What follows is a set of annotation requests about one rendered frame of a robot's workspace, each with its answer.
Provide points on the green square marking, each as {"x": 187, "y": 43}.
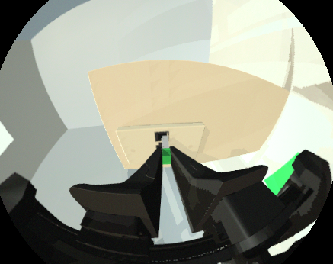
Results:
{"x": 276, "y": 181}

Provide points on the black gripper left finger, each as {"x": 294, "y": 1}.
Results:
{"x": 139, "y": 195}

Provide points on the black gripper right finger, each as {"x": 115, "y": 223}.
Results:
{"x": 201, "y": 188}

